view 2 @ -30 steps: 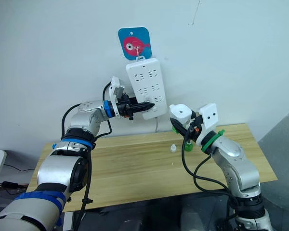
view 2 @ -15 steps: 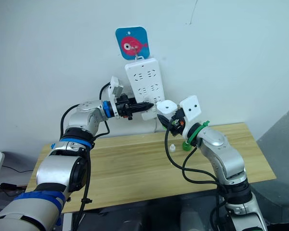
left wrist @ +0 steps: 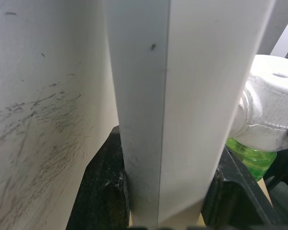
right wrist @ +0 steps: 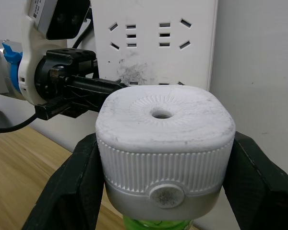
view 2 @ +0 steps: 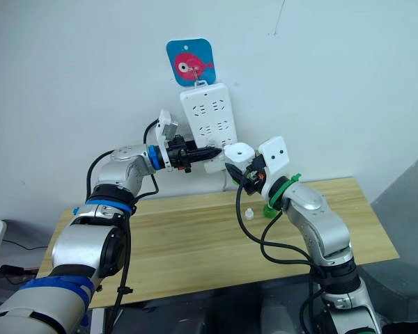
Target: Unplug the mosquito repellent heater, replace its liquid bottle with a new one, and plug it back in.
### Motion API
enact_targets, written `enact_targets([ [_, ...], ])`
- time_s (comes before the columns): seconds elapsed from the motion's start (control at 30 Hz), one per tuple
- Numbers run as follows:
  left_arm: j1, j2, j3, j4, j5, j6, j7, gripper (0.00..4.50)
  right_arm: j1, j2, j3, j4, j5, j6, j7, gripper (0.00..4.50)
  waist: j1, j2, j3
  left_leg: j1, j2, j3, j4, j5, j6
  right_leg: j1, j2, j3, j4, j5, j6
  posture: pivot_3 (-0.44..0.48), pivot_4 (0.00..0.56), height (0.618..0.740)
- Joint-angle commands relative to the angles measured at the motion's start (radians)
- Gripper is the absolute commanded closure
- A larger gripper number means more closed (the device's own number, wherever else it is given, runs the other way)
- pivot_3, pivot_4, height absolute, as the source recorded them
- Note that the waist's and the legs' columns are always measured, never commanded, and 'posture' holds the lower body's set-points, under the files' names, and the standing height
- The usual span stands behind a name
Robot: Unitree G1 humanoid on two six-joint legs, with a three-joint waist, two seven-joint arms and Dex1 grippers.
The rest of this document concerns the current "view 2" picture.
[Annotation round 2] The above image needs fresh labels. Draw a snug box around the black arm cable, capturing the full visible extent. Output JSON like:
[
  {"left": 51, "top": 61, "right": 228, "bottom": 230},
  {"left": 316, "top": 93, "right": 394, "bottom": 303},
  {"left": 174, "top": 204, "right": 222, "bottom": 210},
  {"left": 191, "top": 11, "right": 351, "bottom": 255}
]
[
  {"left": 235, "top": 173, "right": 327, "bottom": 334},
  {"left": 86, "top": 118, "right": 161, "bottom": 334}
]

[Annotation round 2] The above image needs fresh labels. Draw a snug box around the black floor cable with adapter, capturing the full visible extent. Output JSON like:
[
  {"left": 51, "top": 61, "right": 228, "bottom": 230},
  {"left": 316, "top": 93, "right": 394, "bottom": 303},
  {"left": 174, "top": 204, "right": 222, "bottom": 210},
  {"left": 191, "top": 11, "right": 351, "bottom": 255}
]
[{"left": 0, "top": 239, "right": 48, "bottom": 278}]

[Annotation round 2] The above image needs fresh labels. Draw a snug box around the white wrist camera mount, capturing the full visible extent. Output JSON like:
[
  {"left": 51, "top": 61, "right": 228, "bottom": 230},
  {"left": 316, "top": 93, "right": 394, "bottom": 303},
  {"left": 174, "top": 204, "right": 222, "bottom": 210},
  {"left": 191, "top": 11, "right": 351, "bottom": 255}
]
[
  {"left": 258, "top": 136, "right": 291, "bottom": 202},
  {"left": 154, "top": 109, "right": 182, "bottom": 171}
]

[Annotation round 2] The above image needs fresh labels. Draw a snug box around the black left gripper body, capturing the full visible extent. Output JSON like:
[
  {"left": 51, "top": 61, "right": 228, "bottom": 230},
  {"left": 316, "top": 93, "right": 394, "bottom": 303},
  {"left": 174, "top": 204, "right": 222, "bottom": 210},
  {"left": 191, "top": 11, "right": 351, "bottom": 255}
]
[{"left": 164, "top": 134, "right": 195, "bottom": 175}]

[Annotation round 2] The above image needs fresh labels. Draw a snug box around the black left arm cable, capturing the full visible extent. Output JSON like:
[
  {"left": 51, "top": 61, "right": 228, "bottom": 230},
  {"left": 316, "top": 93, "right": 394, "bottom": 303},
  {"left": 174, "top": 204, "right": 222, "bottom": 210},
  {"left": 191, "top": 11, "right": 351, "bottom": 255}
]
[{"left": 86, "top": 118, "right": 161, "bottom": 334}]

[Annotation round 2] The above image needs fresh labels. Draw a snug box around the green liquid bottle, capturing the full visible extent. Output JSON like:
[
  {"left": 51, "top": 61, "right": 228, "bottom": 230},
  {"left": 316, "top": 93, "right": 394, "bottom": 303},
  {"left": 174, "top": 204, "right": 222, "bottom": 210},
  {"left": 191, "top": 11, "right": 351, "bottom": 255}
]
[{"left": 261, "top": 203, "right": 278, "bottom": 220}]

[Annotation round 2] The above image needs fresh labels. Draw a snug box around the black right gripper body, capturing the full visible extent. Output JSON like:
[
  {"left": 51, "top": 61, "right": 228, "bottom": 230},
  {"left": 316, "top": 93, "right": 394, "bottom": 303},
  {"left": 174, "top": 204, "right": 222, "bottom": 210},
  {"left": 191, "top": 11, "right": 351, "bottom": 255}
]
[{"left": 242, "top": 154, "right": 270, "bottom": 196}]

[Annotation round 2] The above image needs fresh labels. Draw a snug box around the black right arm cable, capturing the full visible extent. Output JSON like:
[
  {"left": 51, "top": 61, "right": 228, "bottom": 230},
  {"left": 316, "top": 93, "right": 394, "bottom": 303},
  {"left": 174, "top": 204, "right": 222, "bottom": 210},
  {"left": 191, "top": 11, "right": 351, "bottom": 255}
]
[{"left": 235, "top": 173, "right": 327, "bottom": 334}]

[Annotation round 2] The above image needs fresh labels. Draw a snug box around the blue fish wall hook plate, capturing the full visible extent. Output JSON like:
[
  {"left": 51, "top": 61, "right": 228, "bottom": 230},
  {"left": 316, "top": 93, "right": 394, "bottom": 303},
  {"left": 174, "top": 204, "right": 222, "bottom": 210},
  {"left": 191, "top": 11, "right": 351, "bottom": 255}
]
[{"left": 165, "top": 38, "right": 217, "bottom": 87}]

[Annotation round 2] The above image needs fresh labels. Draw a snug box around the white mosquito repellent heater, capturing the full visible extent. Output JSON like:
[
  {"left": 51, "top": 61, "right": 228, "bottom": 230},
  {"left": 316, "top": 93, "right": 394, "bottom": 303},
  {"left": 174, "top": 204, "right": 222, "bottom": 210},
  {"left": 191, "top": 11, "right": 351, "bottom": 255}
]
[{"left": 224, "top": 141, "right": 256, "bottom": 165}]

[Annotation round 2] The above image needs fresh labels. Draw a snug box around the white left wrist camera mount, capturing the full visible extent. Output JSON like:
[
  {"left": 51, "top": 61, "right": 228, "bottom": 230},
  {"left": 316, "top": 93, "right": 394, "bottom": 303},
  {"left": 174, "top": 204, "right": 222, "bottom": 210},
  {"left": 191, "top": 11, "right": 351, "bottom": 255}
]
[{"left": 154, "top": 109, "right": 182, "bottom": 171}]

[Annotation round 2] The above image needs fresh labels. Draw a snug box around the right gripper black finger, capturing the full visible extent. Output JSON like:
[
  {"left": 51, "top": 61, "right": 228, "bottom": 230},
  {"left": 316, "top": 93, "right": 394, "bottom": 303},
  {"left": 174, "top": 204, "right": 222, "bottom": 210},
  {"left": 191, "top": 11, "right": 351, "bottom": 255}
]
[{"left": 225, "top": 162, "right": 245, "bottom": 184}]

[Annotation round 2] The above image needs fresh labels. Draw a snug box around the white power strip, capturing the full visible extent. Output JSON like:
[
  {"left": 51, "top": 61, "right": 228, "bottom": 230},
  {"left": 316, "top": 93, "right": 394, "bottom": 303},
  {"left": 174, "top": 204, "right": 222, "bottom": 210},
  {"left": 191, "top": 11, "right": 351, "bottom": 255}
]
[{"left": 179, "top": 79, "right": 238, "bottom": 175}]

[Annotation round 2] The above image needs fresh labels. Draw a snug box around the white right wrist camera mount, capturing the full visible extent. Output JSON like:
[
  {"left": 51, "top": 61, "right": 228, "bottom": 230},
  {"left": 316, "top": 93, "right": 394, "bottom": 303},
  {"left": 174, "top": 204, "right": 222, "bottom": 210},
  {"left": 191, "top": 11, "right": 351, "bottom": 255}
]
[{"left": 258, "top": 136, "right": 291, "bottom": 202}]

